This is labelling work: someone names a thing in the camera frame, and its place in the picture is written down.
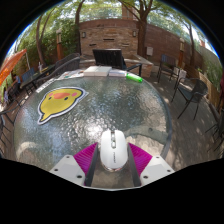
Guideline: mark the slender curved tree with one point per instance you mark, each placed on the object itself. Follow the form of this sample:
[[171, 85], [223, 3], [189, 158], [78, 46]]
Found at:
[[78, 15]]

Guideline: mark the grey wall utility box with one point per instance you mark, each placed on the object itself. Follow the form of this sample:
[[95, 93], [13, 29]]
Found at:
[[149, 51]]

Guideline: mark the thin tree by fence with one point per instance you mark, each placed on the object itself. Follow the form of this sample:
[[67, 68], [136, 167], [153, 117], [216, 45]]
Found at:
[[192, 46]]

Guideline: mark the small pale blue book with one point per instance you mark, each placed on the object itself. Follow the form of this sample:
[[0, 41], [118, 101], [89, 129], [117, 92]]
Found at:
[[117, 73]]

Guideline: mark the white bag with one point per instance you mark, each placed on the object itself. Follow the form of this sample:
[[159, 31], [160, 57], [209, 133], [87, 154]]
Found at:
[[182, 74]]

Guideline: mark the white licence plate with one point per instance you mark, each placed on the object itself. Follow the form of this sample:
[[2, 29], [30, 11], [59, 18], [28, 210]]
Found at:
[[46, 85]]

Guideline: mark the person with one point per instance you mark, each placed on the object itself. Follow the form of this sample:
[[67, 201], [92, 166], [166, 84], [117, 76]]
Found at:
[[17, 79]]

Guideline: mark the round dark patio table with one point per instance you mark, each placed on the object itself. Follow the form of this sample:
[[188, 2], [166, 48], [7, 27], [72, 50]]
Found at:
[[35, 77]]

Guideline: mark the black slatted chair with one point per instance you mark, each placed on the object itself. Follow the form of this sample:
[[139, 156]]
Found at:
[[106, 57]]

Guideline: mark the white computer mouse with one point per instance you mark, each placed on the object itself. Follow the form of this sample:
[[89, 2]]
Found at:
[[113, 150]]

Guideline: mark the orange patio umbrella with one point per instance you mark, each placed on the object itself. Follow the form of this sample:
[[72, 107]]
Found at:
[[10, 65]]

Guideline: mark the black wall lamp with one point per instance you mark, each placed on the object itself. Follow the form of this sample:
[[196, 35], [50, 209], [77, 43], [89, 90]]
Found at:
[[134, 33], [83, 34]]

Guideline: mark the leaning twin-trunk tree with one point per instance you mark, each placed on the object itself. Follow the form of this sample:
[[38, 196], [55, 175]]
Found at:
[[40, 46]]

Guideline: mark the wooden lamp post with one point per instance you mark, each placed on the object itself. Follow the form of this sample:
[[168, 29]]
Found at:
[[181, 53], [59, 45]]

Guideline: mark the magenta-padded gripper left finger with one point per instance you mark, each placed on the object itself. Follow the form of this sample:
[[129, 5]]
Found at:
[[68, 168]]

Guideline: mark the green marker tube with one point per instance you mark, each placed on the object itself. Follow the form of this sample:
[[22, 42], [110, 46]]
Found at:
[[134, 78]]

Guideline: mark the white book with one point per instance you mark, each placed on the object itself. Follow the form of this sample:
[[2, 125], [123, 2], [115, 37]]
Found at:
[[96, 71]]

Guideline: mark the black mesh patio chair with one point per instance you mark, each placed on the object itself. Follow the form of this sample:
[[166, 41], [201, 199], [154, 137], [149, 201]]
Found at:
[[196, 90], [218, 128], [5, 115]]

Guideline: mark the large forked tree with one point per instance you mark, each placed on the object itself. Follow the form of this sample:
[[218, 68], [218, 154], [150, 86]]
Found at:
[[142, 36]]

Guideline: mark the yellow chick-shaped mouse pad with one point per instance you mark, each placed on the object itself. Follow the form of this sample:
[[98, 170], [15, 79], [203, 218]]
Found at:
[[60, 105]]

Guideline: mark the dark wicker chair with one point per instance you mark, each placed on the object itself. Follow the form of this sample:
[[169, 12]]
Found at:
[[61, 70], [68, 60]]

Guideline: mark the black metal slat chair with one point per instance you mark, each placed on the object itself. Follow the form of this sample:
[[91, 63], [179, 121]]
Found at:
[[167, 61]]

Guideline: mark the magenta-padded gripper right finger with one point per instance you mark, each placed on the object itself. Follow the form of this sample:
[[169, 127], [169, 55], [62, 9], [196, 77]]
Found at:
[[156, 168]]

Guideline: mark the blue patio chair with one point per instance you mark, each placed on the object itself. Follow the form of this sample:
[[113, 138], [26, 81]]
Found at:
[[28, 74]]

